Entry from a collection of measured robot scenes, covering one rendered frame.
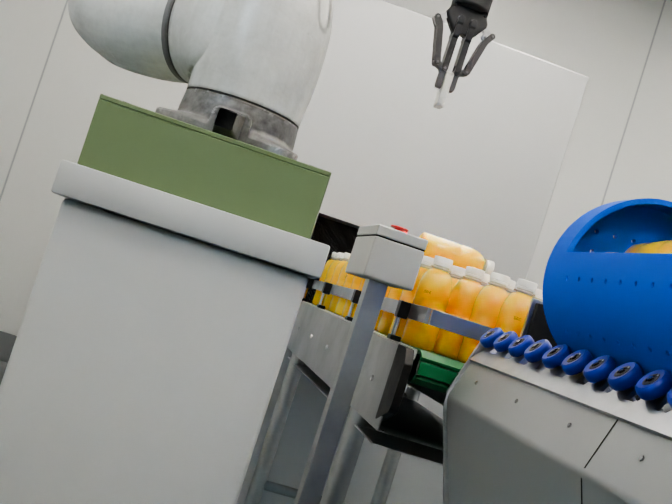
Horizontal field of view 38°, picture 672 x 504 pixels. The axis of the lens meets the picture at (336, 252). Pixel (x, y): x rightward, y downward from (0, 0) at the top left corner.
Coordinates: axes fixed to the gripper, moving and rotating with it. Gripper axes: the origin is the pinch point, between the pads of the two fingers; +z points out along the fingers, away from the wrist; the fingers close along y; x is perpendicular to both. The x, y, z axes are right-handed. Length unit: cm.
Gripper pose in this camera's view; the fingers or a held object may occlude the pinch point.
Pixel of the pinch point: (443, 90)
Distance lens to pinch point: 191.9
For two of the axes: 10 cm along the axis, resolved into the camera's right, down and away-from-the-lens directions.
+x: 1.5, 0.2, -9.9
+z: -3.1, 9.5, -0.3
